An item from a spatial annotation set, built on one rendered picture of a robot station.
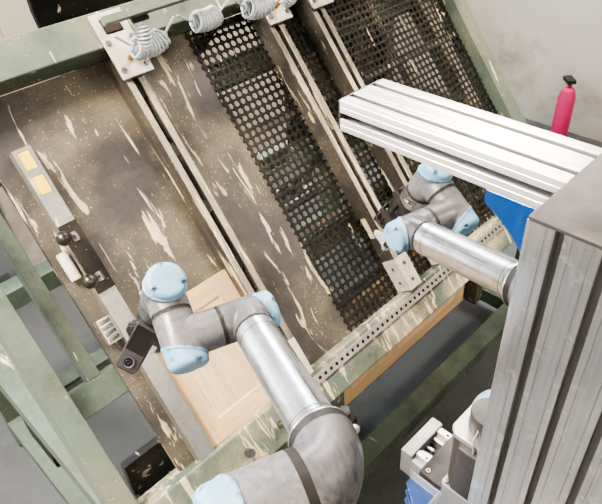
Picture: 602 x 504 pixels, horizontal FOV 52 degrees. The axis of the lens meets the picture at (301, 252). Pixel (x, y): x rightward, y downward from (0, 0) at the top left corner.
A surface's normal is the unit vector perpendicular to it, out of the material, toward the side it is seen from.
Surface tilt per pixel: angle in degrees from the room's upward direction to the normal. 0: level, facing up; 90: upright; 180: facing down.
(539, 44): 90
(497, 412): 90
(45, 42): 52
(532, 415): 90
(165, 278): 31
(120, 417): 0
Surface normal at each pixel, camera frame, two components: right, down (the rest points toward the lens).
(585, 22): -0.71, 0.47
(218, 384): 0.52, -0.17
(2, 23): 0.70, 0.41
